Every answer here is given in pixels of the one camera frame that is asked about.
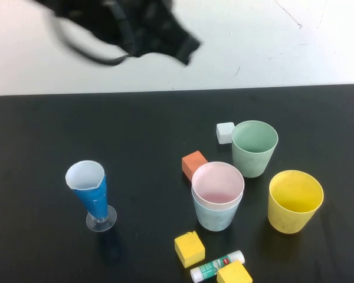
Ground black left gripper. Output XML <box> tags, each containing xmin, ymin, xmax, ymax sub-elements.
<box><xmin>160</xmin><ymin>11</ymin><xmax>202</xmax><ymax>67</ymax></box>

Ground green plastic cup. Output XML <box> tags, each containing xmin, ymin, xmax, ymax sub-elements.
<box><xmin>231</xmin><ymin>120</ymin><xmax>279</xmax><ymax>179</ymax></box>

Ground pink plastic cup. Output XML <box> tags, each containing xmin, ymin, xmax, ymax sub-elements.
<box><xmin>191</xmin><ymin>161</ymin><xmax>245</xmax><ymax>212</ymax></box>

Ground white foam cube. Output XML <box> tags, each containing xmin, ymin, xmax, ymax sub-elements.
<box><xmin>216</xmin><ymin>121</ymin><xmax>235</xmax><ymax>145</ymax></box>

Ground orange foam cube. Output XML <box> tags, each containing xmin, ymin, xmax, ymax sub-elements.
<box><xmin>181</xmin><ymin>150</ymin><xmax>209</xmax><ymax>182</ymax></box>

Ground light blue plastic cup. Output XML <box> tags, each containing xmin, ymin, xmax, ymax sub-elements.
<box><xmin>191</xmin><ymin>188</ymin><xmax>243</xmax><ymax>232</ymax></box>

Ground blue-wrapped clear plastic goblet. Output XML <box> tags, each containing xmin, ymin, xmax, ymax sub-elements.
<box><xmin>65</xmin><ymin>160</ymin><xmax>118</xmax><ymax>232</ymax></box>

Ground yellow plastic cup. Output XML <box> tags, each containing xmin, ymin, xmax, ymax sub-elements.
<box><xmin>268</xmin><ymin>169</ymin><xmax>325</xmax><ymax>235</ymax></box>

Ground yellow foam cube with notch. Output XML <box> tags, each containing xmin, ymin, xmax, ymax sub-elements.
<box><xmin>174</xmin><ymin>230</ymin><xmax>206</xmax><ymax>269</ymax></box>

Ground white green glue stick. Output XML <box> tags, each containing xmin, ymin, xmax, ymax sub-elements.
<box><xmin>190</xmin><ymin>249</ymin><xmax>245</xmax><ymax>282</ymax></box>

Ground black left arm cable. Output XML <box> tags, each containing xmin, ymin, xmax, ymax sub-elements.
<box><xmin>50</xmin><ymin>0</ymin><xmax>136</xmax><ymax>66</ymax></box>

